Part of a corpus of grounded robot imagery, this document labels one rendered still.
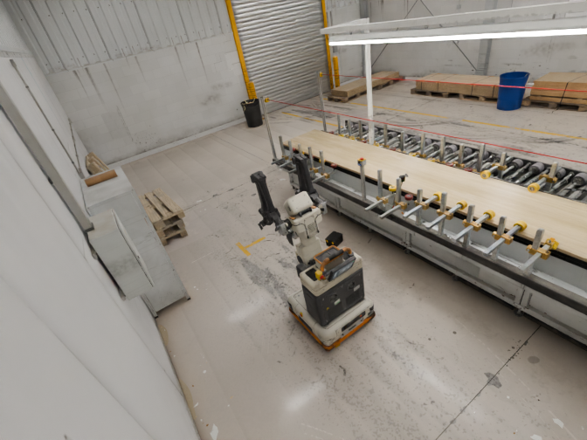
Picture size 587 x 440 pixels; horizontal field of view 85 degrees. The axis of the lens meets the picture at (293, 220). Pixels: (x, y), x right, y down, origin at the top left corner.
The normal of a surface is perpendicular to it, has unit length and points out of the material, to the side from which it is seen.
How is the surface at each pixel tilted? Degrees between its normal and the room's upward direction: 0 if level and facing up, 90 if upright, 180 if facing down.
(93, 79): 90
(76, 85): 90
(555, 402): 0
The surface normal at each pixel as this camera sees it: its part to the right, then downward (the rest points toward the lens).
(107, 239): 0.55, 0.38
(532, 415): -0.18, -0.82
